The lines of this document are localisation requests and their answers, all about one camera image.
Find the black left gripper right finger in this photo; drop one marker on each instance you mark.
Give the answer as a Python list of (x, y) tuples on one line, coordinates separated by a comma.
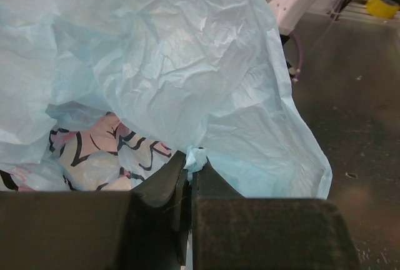
[(233, 232)]

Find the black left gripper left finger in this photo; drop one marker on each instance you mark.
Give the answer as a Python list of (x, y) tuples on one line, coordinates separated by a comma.
[(144, 228)]

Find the light blue printed plastic bag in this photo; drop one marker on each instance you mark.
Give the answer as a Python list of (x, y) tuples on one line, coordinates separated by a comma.
[(100, 94)]

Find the yellow tape roll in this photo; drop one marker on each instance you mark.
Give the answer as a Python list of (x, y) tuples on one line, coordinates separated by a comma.
[(386, 9)]

